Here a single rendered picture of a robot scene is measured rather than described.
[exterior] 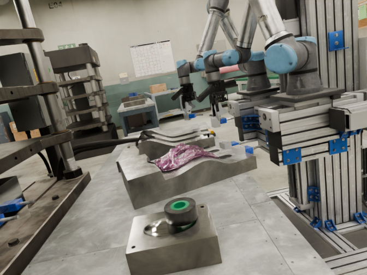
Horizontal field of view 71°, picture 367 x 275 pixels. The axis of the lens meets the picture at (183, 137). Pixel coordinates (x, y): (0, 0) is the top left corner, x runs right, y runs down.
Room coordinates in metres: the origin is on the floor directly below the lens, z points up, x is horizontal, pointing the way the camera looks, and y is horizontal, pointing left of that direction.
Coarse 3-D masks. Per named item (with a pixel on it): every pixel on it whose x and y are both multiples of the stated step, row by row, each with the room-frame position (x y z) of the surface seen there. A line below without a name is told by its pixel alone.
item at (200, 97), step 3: (210, 87) 1.36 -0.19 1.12; (213, 87) 1.37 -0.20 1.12; (207, 90) 1.36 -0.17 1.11; (210, 90) 1.36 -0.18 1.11; (213, 90) 1.37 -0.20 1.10; (201, 93) 1.40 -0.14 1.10; (204, 93) 1.36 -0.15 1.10; (207, 93) 1.36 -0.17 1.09; (198, 96) 1.37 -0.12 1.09; (201, 96) 1.36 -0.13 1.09; (204, 96) 1.36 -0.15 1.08; (198, 99) 1.36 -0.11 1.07; (201, 99) 1.36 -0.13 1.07
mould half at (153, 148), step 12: (156, 132) 1.44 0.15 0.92; (204, 132) 1.36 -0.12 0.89; (144, 144) 1.23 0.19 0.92; (156, 144) 1.23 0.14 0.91; (168, 144) 1.24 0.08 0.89; (192, 144) 1.23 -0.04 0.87; (204, 144) 1.23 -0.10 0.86; (120, 156) 1.30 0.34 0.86; (132, 156) 1.26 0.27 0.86; (156, 156) 1.23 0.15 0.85
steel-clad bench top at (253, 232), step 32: (192, 128) 1.95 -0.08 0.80; (96, 192) 1.02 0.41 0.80; (192, 192) 0.85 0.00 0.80; (224, 192) 0.81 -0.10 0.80; (256, 192) 0.77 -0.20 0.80; (64, 224) 0.79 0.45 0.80; (96, 224) 0.75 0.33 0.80; (128, 224) 0.72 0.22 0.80; (224, 224) 0.62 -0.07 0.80; (256, 224) 0.60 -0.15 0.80; (288, 224) 0.57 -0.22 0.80; (64, 256) 0.61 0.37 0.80; (96, 256) 0.59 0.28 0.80; (224, 256) 0.50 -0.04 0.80; (256, 256) 0.48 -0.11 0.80; (288, 256) 0.46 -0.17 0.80; (320, 256) 0.45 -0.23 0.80
